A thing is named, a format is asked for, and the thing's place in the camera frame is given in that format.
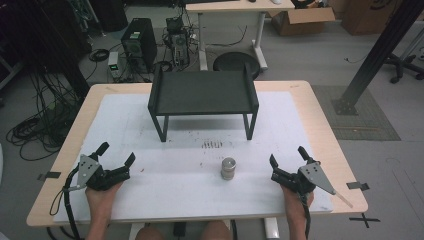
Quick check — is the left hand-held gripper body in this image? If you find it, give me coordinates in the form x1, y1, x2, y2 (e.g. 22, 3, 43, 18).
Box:
64, 153, 132, 192

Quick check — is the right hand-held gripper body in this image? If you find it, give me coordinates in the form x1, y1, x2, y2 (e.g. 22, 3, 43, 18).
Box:
270, 160, 337, 196

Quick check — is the silver metal can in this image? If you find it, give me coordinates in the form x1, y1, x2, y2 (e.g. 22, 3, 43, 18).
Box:
220, 156, 238, 181

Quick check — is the person's left hand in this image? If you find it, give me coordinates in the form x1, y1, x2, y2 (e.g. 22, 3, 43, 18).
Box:
84, 181, 124, 216

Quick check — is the person's right hand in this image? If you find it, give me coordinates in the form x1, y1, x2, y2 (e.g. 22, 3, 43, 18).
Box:
280, 184, 315, 219

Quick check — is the wooden table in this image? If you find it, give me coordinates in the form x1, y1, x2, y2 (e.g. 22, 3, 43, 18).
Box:
26, 80, 369, 240

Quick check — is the thin wooden stick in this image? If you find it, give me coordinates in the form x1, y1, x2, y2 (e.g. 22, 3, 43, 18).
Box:
333, 190, 354, 209

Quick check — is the black tape strip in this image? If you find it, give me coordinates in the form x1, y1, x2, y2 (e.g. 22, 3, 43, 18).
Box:
345, 181, 371, 192
36, 170, 62, 182

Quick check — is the white table mat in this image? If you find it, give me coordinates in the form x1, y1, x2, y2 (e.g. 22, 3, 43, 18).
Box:
53, 91, 335, 224

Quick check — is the grey floor carpet tile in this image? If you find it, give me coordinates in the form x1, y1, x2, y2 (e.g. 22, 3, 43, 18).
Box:
311, 84, 402, 142

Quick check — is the person's left knee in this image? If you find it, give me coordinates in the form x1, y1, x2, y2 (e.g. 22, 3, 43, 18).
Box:
134, 225, 167, 240

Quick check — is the person's knee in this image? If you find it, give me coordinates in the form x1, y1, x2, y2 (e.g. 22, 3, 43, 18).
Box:
134, 225, 167, 240
200, 220, 233, 240

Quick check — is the black tape cross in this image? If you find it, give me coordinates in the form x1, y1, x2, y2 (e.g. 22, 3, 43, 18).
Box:
348, 212, 381, 230

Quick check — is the small white power unit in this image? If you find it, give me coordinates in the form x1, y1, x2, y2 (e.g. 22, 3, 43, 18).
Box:
107, 51, 121, 80

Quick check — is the person's right knee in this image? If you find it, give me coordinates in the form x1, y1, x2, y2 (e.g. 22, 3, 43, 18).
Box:
200, 220, 233, 240

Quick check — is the black metal shelf rack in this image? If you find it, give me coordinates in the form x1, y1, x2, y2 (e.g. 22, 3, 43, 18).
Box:
147, 62, 260, 144

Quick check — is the black round stool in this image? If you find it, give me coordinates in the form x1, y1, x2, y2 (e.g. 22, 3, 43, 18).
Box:
212, 51, 261, 81

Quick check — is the black computer tower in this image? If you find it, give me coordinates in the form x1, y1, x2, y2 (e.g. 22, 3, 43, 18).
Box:
120, 17, 158, 74

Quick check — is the open computer case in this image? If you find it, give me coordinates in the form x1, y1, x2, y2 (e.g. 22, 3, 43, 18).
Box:
165, 16, 191, 70

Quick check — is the black office chair base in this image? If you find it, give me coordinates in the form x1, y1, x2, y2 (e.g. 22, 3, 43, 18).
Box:
384, 52, 424, 85

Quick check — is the open cardboard box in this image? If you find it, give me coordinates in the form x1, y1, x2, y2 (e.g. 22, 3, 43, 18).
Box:
270, 6, 336, 37

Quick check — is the large closed cardboard box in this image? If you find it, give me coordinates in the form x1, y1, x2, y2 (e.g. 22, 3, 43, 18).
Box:
339, 0, 405, 36

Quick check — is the white-legged wooden desk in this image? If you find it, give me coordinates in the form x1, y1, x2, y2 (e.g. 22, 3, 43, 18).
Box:
185, 0, 296, 72

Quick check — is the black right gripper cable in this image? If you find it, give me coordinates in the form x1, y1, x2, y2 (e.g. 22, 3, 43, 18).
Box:
299, 193, 313, 240

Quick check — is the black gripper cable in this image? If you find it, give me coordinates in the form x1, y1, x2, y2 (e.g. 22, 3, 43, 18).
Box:
49, 165, 84, 240
299, 193, 313, 240

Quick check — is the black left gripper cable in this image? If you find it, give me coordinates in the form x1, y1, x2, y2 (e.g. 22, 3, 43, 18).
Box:
49, 165, 84, 240

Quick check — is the tangle of black floor cables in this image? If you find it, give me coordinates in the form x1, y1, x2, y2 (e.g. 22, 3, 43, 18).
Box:
5, 69, 86, 162

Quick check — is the coiled black cable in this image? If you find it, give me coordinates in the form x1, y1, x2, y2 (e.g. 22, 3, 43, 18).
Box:
88, 48, 111, 63

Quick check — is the loose black floor cable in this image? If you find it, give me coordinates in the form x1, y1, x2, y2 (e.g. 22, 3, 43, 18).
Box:
209, 25, 249, 48

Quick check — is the black metal frame column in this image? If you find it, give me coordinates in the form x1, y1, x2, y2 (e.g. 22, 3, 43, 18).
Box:
331, 0, 424, 117

